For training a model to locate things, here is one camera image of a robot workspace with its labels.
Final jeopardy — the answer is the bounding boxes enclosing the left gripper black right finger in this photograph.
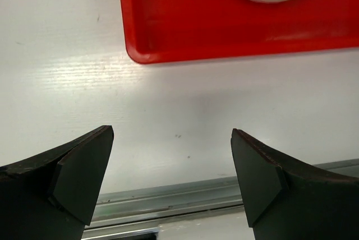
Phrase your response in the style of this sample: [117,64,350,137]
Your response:
[231,129,358,239]

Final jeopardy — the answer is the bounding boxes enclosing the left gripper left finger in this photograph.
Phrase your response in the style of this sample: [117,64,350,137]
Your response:
[1,126,114,239]

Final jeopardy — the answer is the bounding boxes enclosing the red plastic bin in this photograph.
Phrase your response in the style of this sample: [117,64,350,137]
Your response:
[121,0,358,64]

